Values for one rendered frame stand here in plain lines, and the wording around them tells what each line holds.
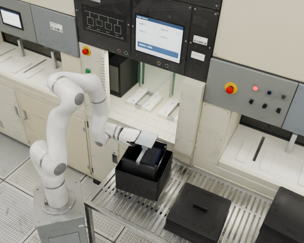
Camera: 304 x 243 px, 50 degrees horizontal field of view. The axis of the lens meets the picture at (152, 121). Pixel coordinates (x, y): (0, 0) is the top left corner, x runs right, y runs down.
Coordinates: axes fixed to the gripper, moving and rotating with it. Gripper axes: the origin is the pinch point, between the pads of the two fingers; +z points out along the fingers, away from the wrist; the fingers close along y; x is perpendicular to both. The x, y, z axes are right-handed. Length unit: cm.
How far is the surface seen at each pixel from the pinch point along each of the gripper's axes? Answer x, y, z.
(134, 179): -18.6, 13.7, -0.9
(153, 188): -21.8, 13.6, 10.8
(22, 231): -110, 26, -89
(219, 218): -23, 17, 51
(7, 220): -110, 23, -107
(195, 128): 1.8, -20.1, 23.5
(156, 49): 42, -29, -7
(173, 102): -19, -66, -2
